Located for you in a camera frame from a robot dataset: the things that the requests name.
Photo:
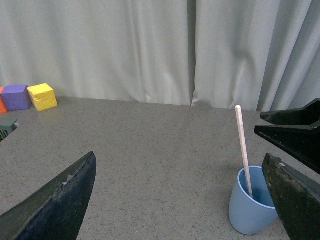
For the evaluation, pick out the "dark green slatted object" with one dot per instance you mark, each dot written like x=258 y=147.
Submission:
x=7 y=126

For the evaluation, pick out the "yellow foam cube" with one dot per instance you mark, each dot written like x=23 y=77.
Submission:
x=42 y=96

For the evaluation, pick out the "grey curtain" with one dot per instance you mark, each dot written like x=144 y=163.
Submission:
x=263 y=55

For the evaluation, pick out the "blue plastic cup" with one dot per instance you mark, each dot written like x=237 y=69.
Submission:
x=251 y=215

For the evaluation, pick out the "light wooden chopstick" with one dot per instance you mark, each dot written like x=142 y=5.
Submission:
x=241 y=133

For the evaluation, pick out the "left gripper black second-gripper finger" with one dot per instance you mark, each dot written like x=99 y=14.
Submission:
x=302 y=142
x=305 y=116

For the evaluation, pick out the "purple foam cube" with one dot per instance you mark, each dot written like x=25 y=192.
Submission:
x=16 y=97

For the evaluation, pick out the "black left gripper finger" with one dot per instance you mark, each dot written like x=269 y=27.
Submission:
x=56 y=211
x=296 y=198

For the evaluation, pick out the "orange foam cube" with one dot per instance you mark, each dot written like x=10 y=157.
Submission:
x=3 y=107

